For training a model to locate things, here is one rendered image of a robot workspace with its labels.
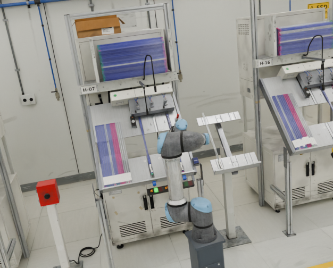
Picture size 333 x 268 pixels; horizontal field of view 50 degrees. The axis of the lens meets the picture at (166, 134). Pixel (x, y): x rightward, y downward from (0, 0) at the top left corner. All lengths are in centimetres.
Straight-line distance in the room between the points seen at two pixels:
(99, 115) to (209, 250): 133
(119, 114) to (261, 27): 142
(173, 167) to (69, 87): 257
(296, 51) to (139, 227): 196
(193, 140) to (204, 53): 267
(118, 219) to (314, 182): 175
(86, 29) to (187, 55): 168
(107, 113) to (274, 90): 138
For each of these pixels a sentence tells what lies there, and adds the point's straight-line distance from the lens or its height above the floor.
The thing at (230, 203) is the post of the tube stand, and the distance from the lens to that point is 295.
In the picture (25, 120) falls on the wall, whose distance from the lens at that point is 446.
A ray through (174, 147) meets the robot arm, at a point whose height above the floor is 113.
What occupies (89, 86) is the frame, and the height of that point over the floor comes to 136.
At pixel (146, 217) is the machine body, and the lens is 304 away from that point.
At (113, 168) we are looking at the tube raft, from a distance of 259.
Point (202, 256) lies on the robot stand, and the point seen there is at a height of 48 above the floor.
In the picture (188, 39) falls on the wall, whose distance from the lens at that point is 443.
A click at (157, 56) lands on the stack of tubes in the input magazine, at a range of 282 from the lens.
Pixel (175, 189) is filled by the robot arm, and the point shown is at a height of 88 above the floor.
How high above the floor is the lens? 177
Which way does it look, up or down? 17 degrees down
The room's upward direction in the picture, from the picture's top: 7 degrees counter-clockwise
